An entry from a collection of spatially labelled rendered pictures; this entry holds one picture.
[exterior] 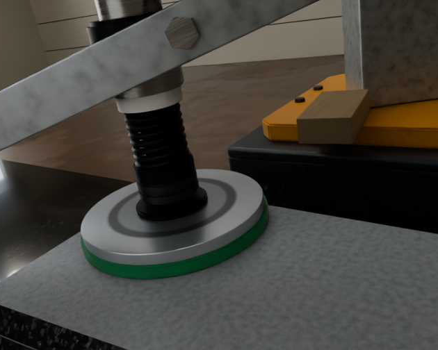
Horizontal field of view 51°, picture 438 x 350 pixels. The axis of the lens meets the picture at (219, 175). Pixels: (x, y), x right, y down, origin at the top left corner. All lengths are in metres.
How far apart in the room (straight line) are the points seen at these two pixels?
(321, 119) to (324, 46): 5.84
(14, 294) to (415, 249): 0.39
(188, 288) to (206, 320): 0.05
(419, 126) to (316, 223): 0.46
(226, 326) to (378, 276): 0.14
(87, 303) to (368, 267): 0.26
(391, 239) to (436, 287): 0.08
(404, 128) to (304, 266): 0.54
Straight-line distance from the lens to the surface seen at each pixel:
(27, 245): 0.61
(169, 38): 0.42
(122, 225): 0.52
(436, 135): 0.92
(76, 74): 0.45
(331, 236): 0.49
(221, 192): 0.55
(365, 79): 1.05
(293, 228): 0.51
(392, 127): 0.94
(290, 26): 6.79
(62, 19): 9.17
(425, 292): 0.42
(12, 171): 0.93
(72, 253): 0.55
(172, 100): 0.48
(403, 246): 0.47
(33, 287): 0.52
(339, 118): 0.84
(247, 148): 1.02
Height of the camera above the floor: 1.07
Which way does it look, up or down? 22 degrees down
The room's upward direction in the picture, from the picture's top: 10 degrees counter-clockwise
